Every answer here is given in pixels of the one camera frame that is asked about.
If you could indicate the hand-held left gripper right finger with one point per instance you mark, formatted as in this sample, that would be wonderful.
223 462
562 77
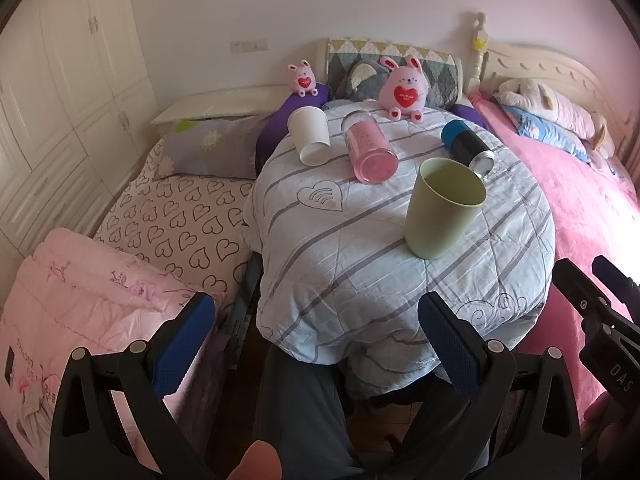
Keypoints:
450 350

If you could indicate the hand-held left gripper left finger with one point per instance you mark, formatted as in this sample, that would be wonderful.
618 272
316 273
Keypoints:
182 347

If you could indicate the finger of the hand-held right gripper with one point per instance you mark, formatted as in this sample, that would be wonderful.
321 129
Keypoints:
575 285
617 285

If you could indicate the green plastic cup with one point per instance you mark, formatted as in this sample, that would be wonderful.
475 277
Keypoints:
435 230

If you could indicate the pink clear cup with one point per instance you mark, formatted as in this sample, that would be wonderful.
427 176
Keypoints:
368 150

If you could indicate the white paper cup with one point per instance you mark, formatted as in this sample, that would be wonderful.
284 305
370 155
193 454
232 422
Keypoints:
307 130

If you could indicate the person's right hand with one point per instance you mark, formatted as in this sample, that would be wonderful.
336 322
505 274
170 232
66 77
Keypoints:
600 417

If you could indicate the person's left hand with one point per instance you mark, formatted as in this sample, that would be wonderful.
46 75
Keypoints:
260 462

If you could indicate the pink fleece blanket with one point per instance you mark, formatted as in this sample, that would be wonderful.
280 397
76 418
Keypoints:
575 200

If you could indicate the folded pink quilt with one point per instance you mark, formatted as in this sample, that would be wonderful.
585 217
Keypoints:
75 300

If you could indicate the heart print bed sheet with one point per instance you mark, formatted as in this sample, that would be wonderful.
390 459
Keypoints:
165 220

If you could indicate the person's leg in grey trousers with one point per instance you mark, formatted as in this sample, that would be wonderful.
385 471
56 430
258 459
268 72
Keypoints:
300 410

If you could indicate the light blue striped quilt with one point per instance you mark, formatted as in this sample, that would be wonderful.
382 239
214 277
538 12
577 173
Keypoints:
350 260

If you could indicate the blue and pink pillow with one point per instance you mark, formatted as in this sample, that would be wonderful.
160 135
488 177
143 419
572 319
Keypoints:
546 129

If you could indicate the blue and black tumbler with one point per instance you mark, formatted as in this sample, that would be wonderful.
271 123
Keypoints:
462 142

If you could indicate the white and pink plush toy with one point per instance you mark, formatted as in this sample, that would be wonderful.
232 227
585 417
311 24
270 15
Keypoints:
540 96

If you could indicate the grey flower pillow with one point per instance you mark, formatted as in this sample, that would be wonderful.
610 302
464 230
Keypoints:
210 147

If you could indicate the white carved headboard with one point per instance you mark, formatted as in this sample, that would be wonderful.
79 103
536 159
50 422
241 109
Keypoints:
540 60

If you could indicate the plain white bed board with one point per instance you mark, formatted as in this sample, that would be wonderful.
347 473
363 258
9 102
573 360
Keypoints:
210 102

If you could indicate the diamond pattern cushion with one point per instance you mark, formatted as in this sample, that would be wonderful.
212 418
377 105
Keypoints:
441 75

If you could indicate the large pink bunny plush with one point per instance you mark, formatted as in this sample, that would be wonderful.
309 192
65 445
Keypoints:
404 92

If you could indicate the grey cat plush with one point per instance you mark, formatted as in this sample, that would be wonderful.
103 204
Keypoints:
360 82

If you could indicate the small pink bunny plush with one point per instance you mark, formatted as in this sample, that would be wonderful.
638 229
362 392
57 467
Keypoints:
303 80

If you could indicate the white wardrobe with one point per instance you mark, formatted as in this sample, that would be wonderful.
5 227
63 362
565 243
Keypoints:
60 60

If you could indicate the white wall switch plate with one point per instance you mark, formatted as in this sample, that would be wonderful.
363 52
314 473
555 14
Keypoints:
249 45

